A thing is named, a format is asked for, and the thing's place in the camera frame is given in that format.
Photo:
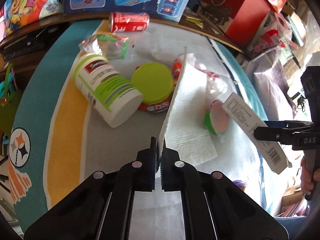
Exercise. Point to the purple chocolate egg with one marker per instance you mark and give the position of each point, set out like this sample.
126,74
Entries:
240,184

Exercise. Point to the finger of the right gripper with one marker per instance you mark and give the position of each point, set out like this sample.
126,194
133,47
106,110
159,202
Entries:
288,124
286,136

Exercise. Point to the white green supplement jar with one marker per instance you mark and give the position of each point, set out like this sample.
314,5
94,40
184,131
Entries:
107,91

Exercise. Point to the white paper napkin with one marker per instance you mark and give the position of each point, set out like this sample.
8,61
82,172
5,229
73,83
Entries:
183,128

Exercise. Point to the teal patterned table cloth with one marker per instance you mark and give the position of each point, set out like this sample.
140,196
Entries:
67,140

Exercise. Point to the dark wooden tv cabinet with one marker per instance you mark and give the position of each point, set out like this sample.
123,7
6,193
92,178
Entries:
26,47

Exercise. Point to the purple woven bag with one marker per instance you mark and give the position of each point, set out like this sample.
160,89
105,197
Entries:
267,76

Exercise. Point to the person's right hand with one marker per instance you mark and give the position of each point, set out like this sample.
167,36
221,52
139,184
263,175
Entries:
307,179

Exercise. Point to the green jar lid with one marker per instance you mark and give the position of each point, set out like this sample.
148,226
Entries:
154,80

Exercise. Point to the red gift box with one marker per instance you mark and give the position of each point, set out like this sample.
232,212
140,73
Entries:
239,19

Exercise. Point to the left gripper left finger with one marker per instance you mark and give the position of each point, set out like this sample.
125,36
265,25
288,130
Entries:
101,206

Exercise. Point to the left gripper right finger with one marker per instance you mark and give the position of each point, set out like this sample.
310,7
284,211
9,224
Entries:
213,206

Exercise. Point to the red cola can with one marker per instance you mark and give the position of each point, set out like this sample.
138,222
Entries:
128,22

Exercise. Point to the green gift bag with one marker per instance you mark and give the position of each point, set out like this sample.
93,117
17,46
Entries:
10,99

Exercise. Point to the crumpled clear plastic wrapper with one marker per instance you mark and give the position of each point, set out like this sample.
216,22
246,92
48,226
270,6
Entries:
215,85

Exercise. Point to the pink green jelly cup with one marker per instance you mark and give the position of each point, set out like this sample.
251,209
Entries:
216,119

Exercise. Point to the green clear snack wrapper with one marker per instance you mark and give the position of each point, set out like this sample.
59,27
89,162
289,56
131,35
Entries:
108,45

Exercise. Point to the orange snack packet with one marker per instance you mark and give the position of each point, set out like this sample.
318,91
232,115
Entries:
176,69

